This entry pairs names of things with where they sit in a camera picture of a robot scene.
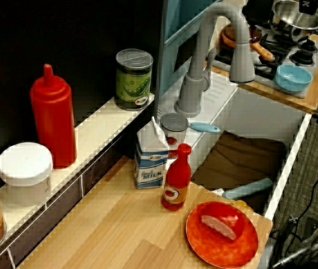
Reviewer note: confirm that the white lidded jar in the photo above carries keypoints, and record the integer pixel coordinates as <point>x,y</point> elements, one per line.
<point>25,165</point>

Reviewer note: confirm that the silver metal clamp frame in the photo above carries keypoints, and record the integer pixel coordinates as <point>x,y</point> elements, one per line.
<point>310,241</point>

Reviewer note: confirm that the yellow toy bell pepper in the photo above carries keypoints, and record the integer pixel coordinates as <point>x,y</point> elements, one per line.
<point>241,203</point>

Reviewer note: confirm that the blue white milk carton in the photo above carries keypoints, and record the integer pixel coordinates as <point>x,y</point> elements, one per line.
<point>150,162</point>

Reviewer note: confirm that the red hot sauce bottle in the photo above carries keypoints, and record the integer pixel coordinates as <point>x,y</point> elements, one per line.
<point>177,179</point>

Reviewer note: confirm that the stainless steel pot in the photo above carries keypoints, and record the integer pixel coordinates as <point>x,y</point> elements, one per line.
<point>293,18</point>

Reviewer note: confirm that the white ledge shelf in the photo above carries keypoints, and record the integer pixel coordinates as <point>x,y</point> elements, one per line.
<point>97,129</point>

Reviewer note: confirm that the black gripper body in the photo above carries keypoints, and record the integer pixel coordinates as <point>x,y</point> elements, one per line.
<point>308,5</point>

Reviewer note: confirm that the gray toy faucet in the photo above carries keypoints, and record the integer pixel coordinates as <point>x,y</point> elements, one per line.
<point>193,84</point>

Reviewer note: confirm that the black stove knob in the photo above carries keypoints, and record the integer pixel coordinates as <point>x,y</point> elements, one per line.
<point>308,45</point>
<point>301,57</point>

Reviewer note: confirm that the brown cloth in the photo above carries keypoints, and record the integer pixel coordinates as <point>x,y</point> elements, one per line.
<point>243,159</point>

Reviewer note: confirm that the white toy sink basin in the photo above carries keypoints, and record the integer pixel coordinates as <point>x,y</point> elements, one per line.
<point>259,112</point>

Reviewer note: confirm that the red ketchup squeeze bottle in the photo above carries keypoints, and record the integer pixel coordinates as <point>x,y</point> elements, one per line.
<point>53,112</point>

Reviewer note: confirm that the black stove grate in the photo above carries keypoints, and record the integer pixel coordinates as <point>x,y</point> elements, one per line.
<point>271,53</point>

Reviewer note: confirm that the tomato can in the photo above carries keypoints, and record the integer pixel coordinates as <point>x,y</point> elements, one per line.
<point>174,126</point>

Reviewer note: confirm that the orange plate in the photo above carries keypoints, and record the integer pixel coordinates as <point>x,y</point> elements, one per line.
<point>209,246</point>

